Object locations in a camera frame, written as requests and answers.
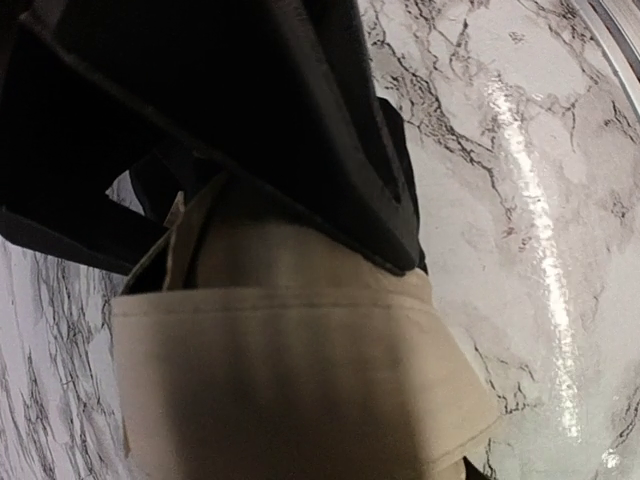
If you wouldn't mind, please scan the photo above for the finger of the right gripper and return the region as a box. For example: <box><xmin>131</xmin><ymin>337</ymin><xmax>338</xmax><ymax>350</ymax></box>
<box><xmin>1</xmin><ymin>1</ymin><xmax>425</xmax><ymax>274</ymax></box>

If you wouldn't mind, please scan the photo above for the beige folding umbrella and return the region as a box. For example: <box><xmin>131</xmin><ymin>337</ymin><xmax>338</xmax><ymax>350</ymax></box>
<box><xmin>112</xmin><ymin>174</ymin><xmax>500</xmax><ymax>479</ymax></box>

